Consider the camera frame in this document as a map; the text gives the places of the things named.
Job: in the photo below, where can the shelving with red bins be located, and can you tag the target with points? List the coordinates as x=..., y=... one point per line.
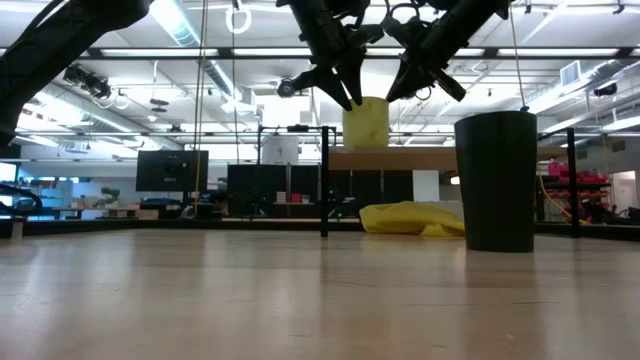
x=590, y=177

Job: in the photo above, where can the yellow cloth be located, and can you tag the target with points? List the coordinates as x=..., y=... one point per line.
x=405, y=217

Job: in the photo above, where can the black ceiling spotlight cluster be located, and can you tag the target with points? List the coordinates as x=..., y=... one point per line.
x=87, y=80

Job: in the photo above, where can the white box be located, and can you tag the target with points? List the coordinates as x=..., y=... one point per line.
x=426, y=186

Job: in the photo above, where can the white container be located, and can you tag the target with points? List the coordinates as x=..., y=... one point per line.
x=280, y=150

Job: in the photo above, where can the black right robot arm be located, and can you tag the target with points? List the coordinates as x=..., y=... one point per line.
x=492, y=7

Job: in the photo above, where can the tall black cup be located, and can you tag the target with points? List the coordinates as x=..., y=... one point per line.
x=495, y=185

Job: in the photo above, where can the small pale yellow-green mug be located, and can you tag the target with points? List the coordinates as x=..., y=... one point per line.
x=365, y=127

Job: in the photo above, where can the round black ceiling camera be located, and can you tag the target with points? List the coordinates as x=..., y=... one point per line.
x=286, y=88

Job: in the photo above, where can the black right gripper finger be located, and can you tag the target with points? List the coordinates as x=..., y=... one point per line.
x=407, y=55
x=425, y=75

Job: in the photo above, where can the silver ventilation duct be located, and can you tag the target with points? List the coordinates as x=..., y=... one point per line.
x=175, y=25

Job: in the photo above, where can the green potted plant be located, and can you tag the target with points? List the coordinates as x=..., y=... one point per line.
x=109, y=195

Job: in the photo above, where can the long ceiling light panel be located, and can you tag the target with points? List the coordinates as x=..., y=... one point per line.
x=270, y=51
x=560, y=51
x=160, y=52
x=467, y=51

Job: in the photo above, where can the black monitor screen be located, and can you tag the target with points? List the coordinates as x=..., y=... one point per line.
x=172, y=172

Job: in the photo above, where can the black ceiling beam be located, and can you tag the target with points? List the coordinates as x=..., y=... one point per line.
x=225, y=52

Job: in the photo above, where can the white ceiling vent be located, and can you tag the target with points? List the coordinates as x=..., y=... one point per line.
x=571, y=73

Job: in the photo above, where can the black table edge rail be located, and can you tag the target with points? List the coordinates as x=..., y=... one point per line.
x=150, y=226

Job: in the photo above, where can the small grey post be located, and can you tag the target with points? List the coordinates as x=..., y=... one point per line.
x=17, y=230

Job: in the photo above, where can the person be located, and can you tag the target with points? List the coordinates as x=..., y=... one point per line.
x=219, y=200

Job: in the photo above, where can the wooden bench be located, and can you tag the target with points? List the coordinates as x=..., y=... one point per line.
x=125, y=212

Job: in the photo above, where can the small red box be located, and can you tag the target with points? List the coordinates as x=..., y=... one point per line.
x=296, y=198

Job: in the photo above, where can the black metal rack frame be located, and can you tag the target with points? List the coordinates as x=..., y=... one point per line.
x=297, y=128

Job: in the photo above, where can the wooden shelf with black legs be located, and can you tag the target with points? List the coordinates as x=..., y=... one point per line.
x=400, y=158

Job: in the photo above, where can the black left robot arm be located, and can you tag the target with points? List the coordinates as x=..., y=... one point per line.
x=50, y=50

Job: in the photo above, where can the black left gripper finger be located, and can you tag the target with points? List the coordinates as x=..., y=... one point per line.
x=354, y=70
x=330, y=80

